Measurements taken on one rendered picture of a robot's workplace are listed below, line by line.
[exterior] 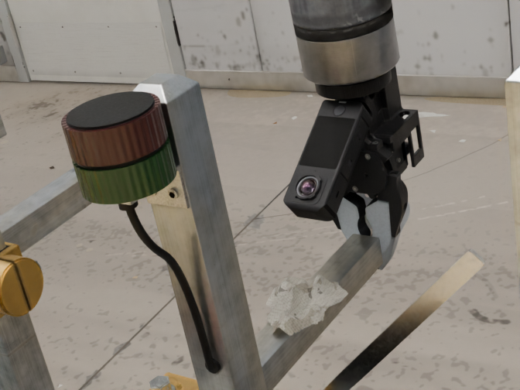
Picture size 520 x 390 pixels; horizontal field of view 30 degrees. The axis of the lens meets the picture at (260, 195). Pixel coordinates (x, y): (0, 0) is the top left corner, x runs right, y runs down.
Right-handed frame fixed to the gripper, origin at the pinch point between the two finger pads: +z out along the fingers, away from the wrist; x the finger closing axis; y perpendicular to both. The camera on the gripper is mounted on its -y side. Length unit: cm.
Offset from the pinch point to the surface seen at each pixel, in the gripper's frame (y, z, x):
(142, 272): 89, 85, 133
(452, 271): -19.8, -15.6, -18.9
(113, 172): -34.9, -30.2, -6.1
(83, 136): -35.2, -32.6, -5.0
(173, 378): -26.8, -5.5, 3.5
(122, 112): -32.6, -32.9, -5.8
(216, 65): 215, 80, 196
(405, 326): -21.5, -11.3, -15.6
